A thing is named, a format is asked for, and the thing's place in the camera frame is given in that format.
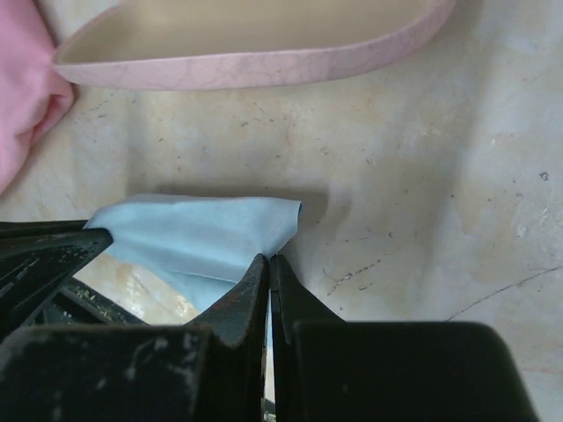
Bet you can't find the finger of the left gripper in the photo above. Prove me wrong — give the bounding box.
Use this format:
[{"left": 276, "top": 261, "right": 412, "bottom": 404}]
[{"left": 1, "top": 220, "right": 113, "bottom": 338}]

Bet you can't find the light blue cleaning cloth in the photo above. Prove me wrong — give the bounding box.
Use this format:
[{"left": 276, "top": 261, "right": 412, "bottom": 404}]
[{"left": 85, "top": 193, "right": 302, "bottom": 311}]

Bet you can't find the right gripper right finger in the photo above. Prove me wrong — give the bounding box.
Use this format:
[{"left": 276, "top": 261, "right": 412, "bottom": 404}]
[{"left": 270, "top": 255, "right": 537, "bottom": 421}]

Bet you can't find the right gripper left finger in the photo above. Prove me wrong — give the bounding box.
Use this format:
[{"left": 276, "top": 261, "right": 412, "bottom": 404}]
[{"left": 1, "top": 255, "right": 269, "bottom": 421}]

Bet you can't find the pink shirt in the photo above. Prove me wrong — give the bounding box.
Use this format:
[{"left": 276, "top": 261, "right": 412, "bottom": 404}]
[{"left": 1, "top": 0, "right": 74, "bottom": 190}]

